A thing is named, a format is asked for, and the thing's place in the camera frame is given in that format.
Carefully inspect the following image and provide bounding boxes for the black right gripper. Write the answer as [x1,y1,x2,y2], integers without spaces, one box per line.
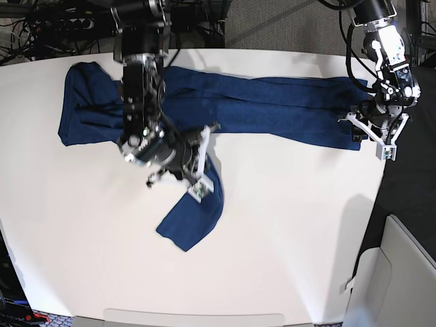
[153,131,202,181]

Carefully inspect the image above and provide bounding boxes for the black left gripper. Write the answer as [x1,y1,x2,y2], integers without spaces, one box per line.
[351,100,403,142]

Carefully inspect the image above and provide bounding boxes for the blue long-sleeve T-shirt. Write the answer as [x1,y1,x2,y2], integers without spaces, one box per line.
[58,62,367,251]

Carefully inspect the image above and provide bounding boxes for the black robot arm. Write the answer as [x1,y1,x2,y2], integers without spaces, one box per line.
[339,1,420,144]
[110,1,202,185]

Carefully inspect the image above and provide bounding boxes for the white plastic bin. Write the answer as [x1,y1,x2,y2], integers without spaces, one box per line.
[343,215,435,326]

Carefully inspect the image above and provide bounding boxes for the black power strip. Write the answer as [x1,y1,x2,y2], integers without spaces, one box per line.
[41,18,95,31]

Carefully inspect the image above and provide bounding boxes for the black box with label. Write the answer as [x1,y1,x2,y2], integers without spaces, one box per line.
[1,257,33,326]

